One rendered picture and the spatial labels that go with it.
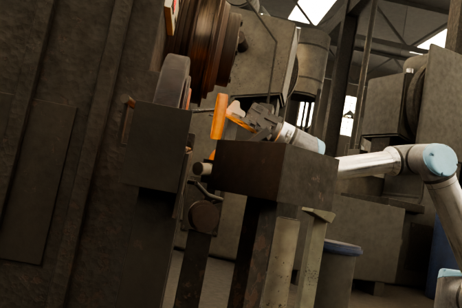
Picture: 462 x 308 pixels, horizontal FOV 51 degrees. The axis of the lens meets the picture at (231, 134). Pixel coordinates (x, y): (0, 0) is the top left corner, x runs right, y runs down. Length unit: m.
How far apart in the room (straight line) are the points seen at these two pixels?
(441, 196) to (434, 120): 3.27
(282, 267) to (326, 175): 1.26
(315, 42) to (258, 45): 6.37
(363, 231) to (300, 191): 2.98
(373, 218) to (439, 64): 1.85
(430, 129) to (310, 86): 5.88
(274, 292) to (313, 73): 8.63
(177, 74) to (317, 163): 0.65
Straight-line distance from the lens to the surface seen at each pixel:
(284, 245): 2.45
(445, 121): 5.28
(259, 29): 4.72
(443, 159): 1.89
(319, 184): 1.24
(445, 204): 1.95
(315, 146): 1.62
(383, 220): 4.26
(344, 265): 2.82
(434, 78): 5.23
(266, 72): 4.58
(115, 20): 1.39
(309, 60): 10.84
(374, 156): 1.93
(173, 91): 0.64
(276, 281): 2.47
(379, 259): 4.28
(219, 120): 1.55
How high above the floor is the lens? 0.58
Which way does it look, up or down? 7 degrees up
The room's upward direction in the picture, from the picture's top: 11 degrees clockwise
